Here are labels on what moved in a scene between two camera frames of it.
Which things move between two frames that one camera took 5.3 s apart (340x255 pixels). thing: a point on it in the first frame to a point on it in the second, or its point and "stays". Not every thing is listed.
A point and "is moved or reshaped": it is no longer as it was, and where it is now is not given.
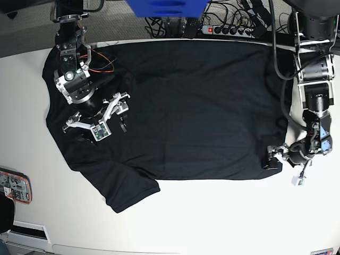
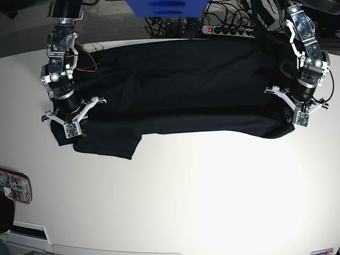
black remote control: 192,26 stays
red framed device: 16,185 stays
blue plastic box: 168,8 stays
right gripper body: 283,150 to 275,90
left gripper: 117,105 to 79,119
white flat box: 28,236 stays
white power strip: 236,32 stays
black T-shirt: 196,110 is moved or reshaped
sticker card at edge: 328,251 stays
